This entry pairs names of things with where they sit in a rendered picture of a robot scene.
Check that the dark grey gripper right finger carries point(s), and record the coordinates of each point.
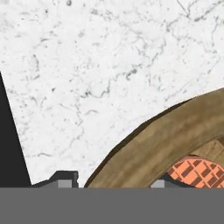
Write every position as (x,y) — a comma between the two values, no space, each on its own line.
(166,181)

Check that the brown wooden bowl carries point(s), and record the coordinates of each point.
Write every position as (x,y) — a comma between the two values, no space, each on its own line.
(163,143)

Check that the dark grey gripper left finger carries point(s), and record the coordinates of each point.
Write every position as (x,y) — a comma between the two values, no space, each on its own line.
(66,177)

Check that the black microwave oven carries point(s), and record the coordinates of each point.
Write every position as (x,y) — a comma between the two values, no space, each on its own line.
(11,145)

